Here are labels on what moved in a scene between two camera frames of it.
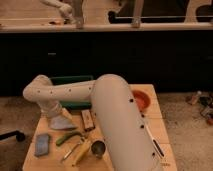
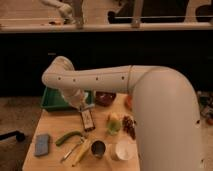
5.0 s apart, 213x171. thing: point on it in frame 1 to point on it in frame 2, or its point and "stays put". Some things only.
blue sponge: x=41 y=144 stays put
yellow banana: x=81 y=153 stays put
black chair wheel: x=19 y=135 stays put
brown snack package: x=88 y=119 stays put
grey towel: x=60 y=122 to x=86 y=104
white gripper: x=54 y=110 to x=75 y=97
